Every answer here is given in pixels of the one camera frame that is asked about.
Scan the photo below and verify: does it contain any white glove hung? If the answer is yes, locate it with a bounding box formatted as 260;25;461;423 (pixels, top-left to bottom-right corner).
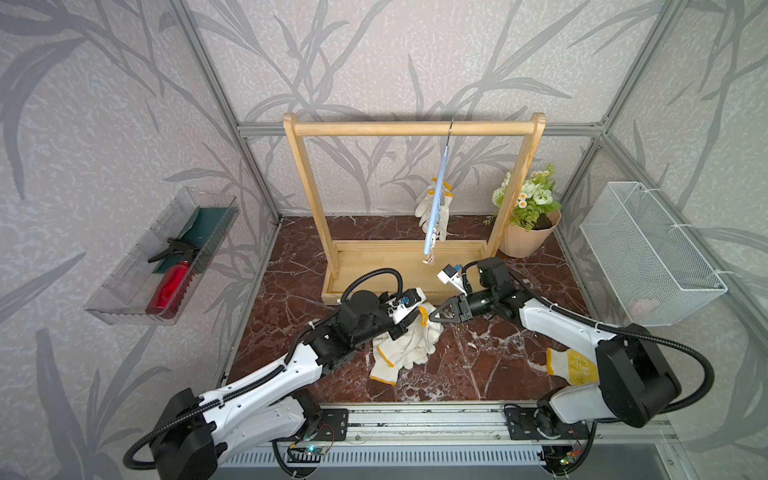
414;186;434;233
393;302;443;369
437;182;454;241

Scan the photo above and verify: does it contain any blue wavy clip hanger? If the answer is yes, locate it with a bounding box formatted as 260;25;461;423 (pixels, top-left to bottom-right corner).
423;121;454;265

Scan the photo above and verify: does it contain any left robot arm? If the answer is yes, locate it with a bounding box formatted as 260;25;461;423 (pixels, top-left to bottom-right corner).
122;268;426;479

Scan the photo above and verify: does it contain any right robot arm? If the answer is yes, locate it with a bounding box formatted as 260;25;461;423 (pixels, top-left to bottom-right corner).
430;257;715;428

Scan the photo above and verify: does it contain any white glove with yellow cuff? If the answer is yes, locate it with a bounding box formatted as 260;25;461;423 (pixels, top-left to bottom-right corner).
373;334;423;369

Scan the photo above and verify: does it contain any wooden clothes rack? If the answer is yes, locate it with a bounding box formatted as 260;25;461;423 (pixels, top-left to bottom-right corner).
283;112;547;305

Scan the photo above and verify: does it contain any potted white flower plant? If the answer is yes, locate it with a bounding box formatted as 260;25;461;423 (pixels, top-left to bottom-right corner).
499;163;561;258

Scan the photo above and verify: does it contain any yellow rubber-coated glove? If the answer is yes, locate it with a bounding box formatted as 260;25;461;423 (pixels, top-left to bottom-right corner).
546;348;599;386

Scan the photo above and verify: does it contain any green cloth in tray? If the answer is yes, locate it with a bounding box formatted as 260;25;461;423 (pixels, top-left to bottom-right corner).
154;207;227;274

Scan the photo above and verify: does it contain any red spray bottle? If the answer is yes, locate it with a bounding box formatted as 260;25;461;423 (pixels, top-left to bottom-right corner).
145;238;199;319

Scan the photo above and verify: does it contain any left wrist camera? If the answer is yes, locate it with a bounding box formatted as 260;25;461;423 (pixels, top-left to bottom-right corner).
388;287;426;324

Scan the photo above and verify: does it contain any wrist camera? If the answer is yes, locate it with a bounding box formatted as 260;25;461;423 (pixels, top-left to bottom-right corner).
437;264;466;294
388;287;426;324

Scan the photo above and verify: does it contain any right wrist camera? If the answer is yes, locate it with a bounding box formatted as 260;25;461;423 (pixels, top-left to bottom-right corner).
437;264;466;294

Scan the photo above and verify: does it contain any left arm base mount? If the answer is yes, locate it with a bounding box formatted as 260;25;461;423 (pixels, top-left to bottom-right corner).
297;408;350;442

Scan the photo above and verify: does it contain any aluminium front rail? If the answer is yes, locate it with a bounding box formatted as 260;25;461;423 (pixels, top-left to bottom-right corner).
220;401;697;479

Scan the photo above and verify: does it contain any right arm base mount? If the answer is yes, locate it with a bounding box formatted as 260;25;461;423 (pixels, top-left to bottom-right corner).
502;404;590;441

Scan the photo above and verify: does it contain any white wire mesh basket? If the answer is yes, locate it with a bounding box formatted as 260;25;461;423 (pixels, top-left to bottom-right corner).
580;182;728;327

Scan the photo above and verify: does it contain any clear plastic wall tray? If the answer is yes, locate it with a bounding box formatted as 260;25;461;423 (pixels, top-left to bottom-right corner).
85;187;240;326

